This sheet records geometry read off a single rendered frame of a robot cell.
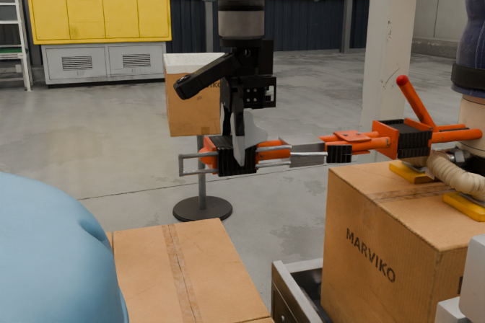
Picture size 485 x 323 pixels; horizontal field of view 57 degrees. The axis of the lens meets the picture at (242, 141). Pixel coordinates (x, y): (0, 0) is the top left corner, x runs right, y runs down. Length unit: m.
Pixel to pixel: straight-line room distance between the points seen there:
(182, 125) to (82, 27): 5.54
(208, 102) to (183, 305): 1.44
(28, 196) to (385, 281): 0.86
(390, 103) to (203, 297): 1.21
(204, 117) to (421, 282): 1.85
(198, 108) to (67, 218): 2.36
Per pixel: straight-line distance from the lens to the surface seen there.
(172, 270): 1.46
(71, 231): 0.16
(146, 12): 8.01
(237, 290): 1.36
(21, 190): 0.19
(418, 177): 1.07
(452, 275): 0.87
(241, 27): 0.73
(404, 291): 0.93
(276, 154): 0.80
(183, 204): 3.11
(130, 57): 8.06
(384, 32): 2.04
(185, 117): 2.53
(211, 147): 0.76
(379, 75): 2.05
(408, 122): 0.99
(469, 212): 0.95
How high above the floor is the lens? 1.33
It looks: 17 degrees down
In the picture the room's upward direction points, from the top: straight up
